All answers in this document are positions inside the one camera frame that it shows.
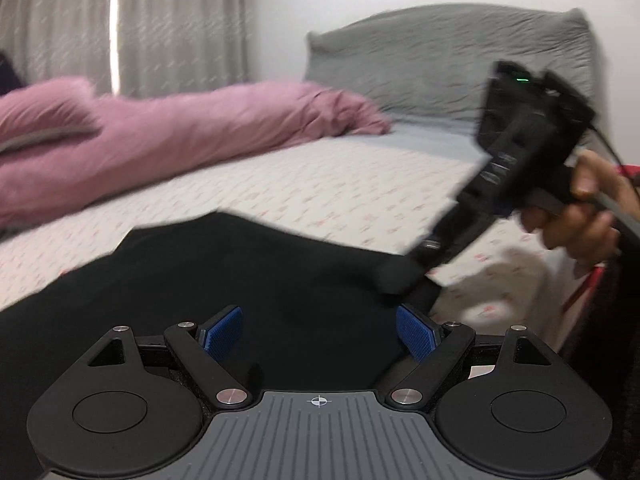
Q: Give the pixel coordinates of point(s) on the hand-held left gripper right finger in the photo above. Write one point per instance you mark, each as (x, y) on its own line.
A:
(415, 332)

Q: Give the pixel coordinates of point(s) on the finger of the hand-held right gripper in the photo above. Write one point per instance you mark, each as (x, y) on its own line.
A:
(400, 272)
(440, 272)

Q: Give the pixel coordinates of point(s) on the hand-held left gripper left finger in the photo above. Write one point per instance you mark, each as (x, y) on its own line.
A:
(222, 332)

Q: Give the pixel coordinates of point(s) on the black pants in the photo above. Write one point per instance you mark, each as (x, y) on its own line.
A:
(210, 275)

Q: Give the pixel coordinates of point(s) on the person's right hand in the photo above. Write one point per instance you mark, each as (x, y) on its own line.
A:
(585, 220)

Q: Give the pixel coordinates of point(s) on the cherry print bedsheet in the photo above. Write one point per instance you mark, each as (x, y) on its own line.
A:
(310, 185)

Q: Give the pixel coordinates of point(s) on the grey quilted headboard cover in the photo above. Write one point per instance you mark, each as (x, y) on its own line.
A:
(425, 60)

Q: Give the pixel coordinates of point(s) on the red object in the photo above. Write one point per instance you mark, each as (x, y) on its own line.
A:
(582, 295)

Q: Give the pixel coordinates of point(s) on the pink duvet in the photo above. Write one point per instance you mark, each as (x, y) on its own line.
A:
(200, 130)

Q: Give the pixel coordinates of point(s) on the pink pillow with grey edge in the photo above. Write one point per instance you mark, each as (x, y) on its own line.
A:
(45, 110)

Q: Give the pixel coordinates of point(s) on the grey curtain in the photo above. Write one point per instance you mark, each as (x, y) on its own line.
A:
(165, 20)

